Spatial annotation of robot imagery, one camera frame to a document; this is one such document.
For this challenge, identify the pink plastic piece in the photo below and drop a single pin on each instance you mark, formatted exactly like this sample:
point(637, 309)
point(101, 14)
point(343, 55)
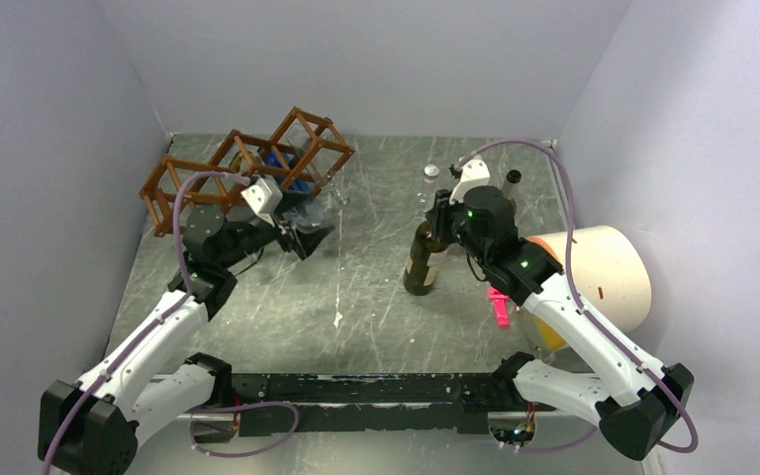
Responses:
point(499, 303)

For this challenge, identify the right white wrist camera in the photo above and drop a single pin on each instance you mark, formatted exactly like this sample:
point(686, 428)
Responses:
point(474, 173)

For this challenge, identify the clear glass bottle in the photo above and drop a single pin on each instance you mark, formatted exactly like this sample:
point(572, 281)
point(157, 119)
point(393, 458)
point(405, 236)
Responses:
point(319, 168)

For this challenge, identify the dark green wine bottle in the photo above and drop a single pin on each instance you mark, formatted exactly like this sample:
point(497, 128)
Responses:
point(426, 259)

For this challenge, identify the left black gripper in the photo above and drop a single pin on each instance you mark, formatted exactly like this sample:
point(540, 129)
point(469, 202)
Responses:
point(305, 241)

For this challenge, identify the clear bottle with silver cap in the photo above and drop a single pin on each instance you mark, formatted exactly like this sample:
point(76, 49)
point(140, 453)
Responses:
point(425, 194)

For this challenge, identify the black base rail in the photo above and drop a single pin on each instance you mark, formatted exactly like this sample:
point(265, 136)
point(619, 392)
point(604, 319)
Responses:
point(276, 402)

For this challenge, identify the blue square Blue Dash bottle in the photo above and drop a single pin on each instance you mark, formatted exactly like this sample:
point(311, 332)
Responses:
point(272, 167)

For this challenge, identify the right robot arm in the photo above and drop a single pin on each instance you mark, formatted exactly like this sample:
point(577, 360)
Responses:
point(631, 397)

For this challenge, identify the brown wooden wine rack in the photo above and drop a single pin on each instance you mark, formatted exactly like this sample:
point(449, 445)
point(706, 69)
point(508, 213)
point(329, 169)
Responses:
point(206, 182)

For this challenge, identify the olive wine bottle black top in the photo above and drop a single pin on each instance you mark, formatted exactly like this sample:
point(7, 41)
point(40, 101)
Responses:
point(510, 184)

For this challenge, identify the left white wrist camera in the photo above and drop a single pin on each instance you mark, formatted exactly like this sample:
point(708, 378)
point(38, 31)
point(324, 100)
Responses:
point(262, 196)

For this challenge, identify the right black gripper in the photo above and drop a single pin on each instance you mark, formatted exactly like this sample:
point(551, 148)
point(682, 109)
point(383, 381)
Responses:
point(440, 216)

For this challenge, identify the white cylinder with orange lid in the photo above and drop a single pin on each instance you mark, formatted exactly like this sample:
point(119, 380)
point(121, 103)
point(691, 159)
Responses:
point(608, 270)

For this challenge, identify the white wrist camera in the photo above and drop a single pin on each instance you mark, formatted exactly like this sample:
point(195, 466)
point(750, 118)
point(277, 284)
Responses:
point(474, 173)
point(262, 196)

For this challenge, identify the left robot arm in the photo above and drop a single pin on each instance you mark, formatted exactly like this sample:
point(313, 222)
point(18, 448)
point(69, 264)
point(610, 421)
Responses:
point(97, 424)

